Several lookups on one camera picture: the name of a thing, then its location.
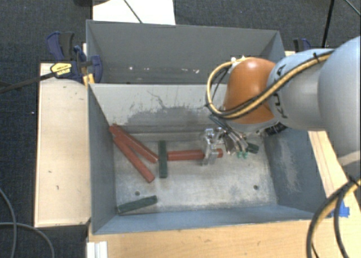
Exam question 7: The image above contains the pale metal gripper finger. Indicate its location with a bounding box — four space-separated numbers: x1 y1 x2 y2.
201 127 219 151
201 149 218 166

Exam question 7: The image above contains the red-brown block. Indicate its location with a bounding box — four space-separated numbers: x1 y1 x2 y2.
112 135 156 184
109 123 159 164
166 149 224 162

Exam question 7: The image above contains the grey metal bin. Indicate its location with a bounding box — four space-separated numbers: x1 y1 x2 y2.
85 19 332 235

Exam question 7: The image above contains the dark green flat block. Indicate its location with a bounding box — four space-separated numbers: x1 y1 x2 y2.
117 195 159 214
157 140 169 179

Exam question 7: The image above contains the pale wood board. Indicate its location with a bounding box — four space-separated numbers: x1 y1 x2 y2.
33 62 93 228

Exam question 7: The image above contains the black cylinder on white bracket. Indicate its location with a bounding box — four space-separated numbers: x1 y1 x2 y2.
265 123 288 136

